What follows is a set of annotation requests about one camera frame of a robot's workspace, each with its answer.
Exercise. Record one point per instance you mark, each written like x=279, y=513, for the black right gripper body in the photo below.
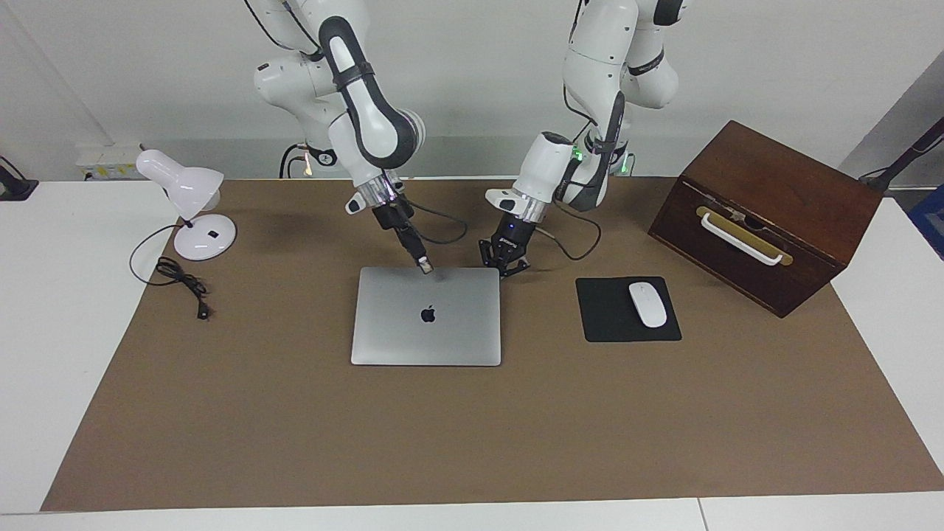
x=394, y=217

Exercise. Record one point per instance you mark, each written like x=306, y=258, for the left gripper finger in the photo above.
x=487, y=256
x=515, y=268

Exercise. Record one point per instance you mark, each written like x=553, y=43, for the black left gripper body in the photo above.
x=510, y=240

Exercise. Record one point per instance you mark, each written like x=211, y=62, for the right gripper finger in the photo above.
x=419, y=260
x=428, y=265

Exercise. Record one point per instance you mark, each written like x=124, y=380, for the silver grey laptop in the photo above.
x=428, y=339

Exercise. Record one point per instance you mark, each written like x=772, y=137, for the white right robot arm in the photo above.
x=376, y=125

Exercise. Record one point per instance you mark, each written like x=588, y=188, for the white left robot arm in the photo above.
x=597, y=59

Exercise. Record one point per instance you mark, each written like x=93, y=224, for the black mouse pad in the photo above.
x=608, y=313

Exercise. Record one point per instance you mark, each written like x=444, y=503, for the white computer mouse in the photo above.
x=647, y=304

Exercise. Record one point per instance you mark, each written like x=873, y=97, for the brown table mat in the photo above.
x=472, y=428

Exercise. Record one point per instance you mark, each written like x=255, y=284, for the white desk lamp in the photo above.
x=188, y=184

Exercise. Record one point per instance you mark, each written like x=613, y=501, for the dark brown wooden box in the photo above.
x=804, y=199

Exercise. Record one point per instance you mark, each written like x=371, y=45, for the white power strip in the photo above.
x=103, y=158

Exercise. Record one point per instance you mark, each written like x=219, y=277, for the black stand pole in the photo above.
x=911, y=151

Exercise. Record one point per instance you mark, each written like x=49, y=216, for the blue crate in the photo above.
x=931, y=221

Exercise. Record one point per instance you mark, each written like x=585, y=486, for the black clamp mount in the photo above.
x=15, y=188

